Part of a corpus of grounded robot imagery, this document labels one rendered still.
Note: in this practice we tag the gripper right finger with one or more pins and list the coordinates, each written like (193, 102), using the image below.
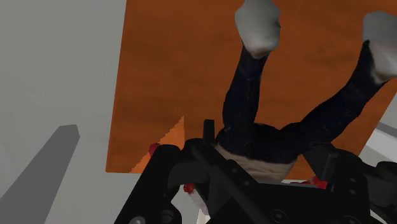
(350, 176)

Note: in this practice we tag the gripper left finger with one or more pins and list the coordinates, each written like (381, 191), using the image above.
(161, 173)

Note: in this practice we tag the orange-brown wooden table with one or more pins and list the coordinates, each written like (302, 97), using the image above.
(170, 62)

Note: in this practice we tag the doll with dark trousers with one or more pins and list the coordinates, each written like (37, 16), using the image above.
(242, 93)

